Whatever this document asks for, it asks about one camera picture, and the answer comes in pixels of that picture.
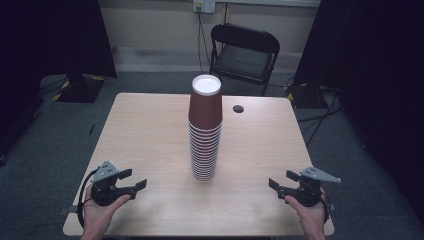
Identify black floor cables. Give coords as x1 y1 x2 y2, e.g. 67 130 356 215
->
285 75 345 148

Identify person's left hand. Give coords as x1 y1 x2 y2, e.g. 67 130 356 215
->
81 184 132 233

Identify black stand base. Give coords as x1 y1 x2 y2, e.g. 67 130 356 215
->
52 73 107 104

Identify stack of brown paper cups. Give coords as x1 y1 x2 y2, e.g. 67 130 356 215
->
187 74 224 183

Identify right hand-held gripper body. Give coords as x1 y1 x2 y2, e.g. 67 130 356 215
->
277 166 342 208

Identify black curtain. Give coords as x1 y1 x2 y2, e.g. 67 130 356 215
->
292 0 424 224
0 0 118 158

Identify black folding chair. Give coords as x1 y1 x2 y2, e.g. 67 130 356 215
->
208 22 281 97

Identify person's right hand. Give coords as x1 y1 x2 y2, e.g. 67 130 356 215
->
283 192 330 235

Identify black wall socket cable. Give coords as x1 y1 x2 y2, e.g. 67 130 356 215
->
196 6 213 76

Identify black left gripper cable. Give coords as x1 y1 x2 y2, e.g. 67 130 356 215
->
76 167 101 230

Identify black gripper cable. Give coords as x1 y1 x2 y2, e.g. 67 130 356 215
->
76 167 101 230
319 189 335 225

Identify white wall socket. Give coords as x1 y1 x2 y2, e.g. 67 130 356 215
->
192 0 217 15

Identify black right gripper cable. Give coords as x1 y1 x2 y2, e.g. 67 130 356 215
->
319 189 335 225

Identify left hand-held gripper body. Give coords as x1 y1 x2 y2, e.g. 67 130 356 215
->
89 160 138 207

